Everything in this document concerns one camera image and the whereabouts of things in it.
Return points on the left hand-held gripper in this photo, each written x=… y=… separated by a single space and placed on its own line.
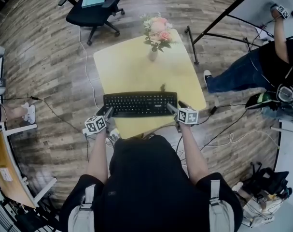
x=95 y=126

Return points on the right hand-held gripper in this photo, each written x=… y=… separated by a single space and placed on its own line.
x=187 y=116

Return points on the black keyboard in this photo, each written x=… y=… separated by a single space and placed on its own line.
x=136 y=104

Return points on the person's left forearm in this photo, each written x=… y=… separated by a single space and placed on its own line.
x=98 y=158

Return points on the person's right forearm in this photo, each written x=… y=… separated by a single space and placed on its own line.
x=194 y=158

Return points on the yellow wooden table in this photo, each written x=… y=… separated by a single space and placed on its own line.
x=136 y=69

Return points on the pink flowers in vase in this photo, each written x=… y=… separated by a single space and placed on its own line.
x=160 y=33

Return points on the green and black device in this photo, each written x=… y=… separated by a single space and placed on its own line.
x=257 y=100

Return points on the person's black shirt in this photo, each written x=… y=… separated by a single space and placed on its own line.
x=148 y=190

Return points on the black office chair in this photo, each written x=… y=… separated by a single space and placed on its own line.
x=88 y=16

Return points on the teal book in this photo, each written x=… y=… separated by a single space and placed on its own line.
x=93 y=1

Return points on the white card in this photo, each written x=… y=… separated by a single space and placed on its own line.
x=5 y=174

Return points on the black bag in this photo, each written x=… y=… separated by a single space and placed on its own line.
x=32 y=222
x=274 y=180

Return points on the whiteboard on black stand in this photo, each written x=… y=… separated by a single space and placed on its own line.
x=255 y=6

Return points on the orange desk with white frame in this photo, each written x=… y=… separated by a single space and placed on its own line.
x=16 y=194

